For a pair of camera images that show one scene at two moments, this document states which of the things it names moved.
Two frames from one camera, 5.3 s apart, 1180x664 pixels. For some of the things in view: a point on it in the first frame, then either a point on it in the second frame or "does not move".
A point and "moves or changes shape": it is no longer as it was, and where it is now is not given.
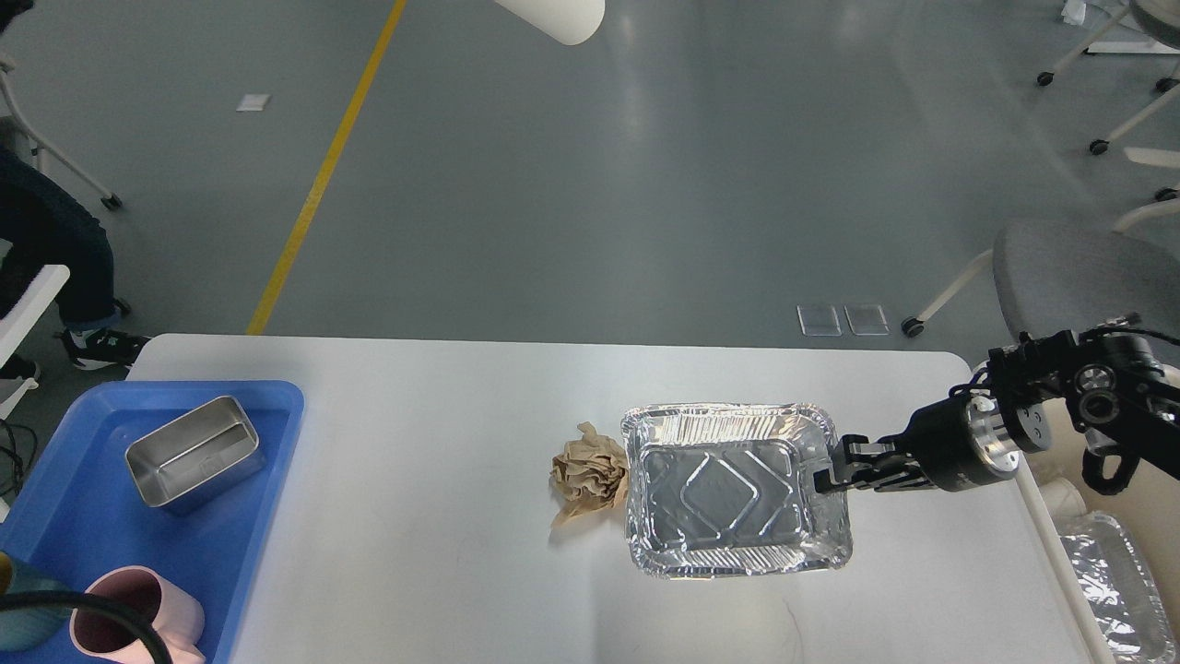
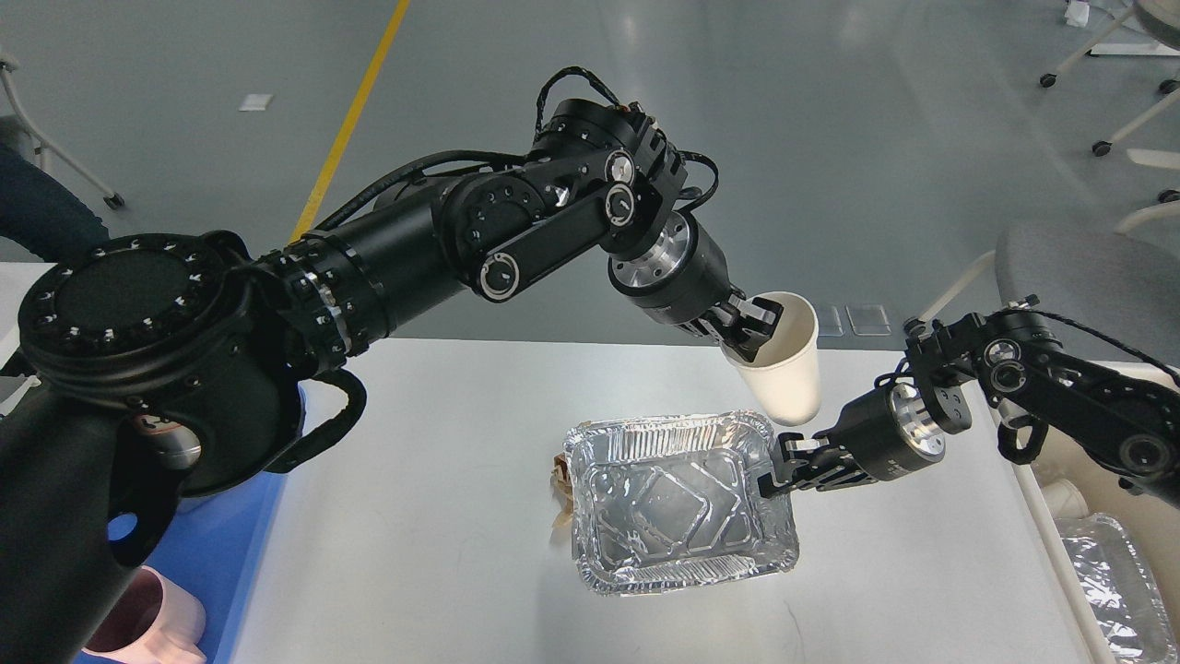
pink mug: [175, 618] does not move
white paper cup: [572, 22] -> [785, 373]
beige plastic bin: [1150, 504] does not move
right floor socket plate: [867, 319] does not move
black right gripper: [961, 444] -> [884, 434]
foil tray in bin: [1127, 611] does not move
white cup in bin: [1062, 499] does not move
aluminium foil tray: [727, 491] moves or changes shape
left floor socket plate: [819, 320] does not move
